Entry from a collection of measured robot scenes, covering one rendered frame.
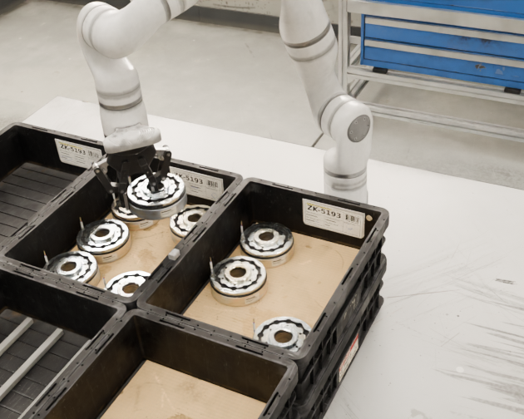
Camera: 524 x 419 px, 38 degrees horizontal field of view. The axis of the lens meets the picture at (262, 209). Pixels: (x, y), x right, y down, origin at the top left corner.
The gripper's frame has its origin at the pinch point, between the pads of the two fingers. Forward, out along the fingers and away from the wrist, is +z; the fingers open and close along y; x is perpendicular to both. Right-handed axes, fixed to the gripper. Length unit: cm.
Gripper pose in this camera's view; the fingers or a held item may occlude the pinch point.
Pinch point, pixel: (139, 196)
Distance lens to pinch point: 134.9
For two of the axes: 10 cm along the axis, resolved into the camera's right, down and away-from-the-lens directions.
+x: 3.3, 5.5, -7.7
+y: -9.4, 2.4, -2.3
